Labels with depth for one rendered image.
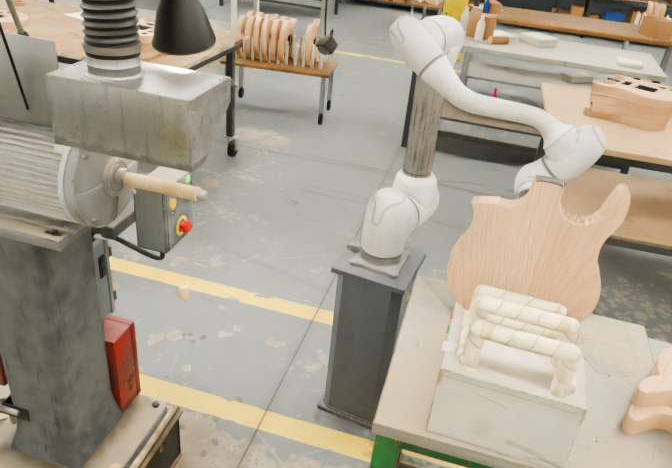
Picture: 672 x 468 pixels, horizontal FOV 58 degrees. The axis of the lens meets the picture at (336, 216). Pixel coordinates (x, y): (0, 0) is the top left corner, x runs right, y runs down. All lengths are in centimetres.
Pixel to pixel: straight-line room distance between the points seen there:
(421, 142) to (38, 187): 124
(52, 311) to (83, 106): 65
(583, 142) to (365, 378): 120
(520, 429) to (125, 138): 94
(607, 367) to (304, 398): 138
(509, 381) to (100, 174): 96
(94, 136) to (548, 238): 99
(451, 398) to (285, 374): 155
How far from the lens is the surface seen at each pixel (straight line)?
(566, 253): 145
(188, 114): 113
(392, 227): 205
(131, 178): 145
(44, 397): 195
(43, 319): 173
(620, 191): 140
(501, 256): 146
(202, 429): 252
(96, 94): 122
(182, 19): 131
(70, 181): 140
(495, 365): 124
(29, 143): 149
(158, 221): 174
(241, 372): 272
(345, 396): 249
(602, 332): 174
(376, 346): 227
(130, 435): 215
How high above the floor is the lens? 189
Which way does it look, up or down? 29 degrees down
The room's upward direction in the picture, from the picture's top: 6 degrees clockwise
